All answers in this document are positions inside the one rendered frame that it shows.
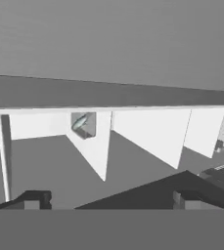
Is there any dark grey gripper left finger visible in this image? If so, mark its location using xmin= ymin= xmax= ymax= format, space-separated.
xmin=0 ymin=189 xmax=53 ymax=210

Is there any clear container with fish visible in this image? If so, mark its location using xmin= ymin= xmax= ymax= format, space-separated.
xmin=70 ymin=111 xmax=98 ymax=141

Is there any white freezer with racks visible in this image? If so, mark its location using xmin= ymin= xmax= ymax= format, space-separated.
xmin=0 ymin=104 xmax=224 ymax=203

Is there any dark grey sloped panel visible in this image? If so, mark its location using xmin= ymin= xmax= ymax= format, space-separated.
xmin=74 ymin=169 xmax=224 ymax=210

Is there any grey vertical bar handle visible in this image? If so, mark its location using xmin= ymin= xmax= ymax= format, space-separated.
xmin=0 ymin=113 xmax=14 ymax=203

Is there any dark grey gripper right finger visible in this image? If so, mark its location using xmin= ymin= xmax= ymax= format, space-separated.
xmin=172 ymin=189 xmax=224 ymax=210

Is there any dark ridged appliance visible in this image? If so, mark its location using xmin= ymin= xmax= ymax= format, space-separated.
xmin=199 ymin=160 xmax=224 ymax=197

